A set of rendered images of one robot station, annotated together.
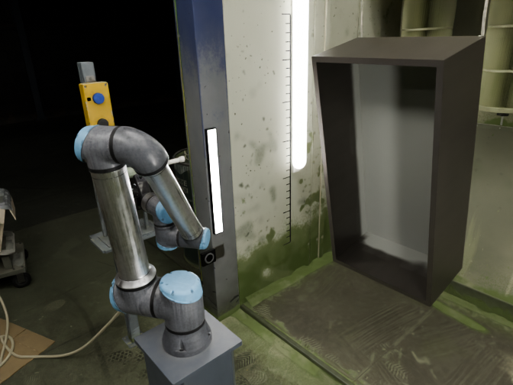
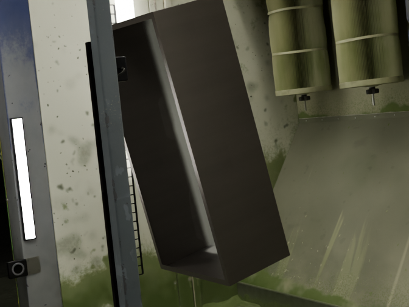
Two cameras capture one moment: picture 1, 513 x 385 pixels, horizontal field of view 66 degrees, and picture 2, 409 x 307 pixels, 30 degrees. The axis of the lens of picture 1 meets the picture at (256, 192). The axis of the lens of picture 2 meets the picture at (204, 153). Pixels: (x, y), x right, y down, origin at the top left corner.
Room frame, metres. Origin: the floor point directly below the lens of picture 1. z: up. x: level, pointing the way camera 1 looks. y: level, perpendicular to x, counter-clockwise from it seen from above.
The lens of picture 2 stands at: (-1.60, -1.28, 1.22)
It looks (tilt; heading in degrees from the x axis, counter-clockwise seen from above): 3 degrees down; 9
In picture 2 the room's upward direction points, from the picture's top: 6 degrees counter-clockwise
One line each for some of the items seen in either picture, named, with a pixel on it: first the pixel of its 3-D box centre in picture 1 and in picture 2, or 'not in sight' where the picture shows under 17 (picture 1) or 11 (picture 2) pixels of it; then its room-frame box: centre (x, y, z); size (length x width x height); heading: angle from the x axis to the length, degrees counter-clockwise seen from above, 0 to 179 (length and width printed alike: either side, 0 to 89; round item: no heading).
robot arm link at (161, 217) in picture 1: (162, 209); not in sight; (1.51, 0.39, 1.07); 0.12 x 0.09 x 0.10; 40
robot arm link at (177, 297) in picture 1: (180, 299); not in sight; (1.23, 0.30, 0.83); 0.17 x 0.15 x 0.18; 75
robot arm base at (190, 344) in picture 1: (185, 328); not in sight; (1.23, 0.29, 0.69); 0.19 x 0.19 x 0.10
